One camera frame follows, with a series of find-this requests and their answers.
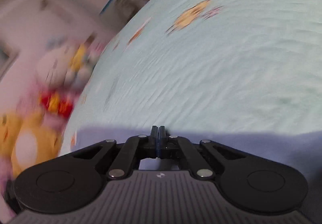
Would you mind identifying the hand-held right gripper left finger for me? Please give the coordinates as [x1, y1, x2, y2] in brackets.
[72, 125, 159, 180]

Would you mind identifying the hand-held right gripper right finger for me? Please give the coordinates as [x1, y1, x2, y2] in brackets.
[159, 125, 247, 180]

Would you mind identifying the white cat plush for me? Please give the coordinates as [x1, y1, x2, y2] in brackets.
[35, 40, 99, 89]

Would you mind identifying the red plush toy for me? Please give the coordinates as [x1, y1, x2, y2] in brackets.
[40, 90, 74, 119]

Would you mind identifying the blue knit sweater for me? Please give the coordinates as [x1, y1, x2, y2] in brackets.
[59, 125, 322, 224]

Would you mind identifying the large yellow plush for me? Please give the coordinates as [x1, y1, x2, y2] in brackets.
[0, 108, 64, 177]

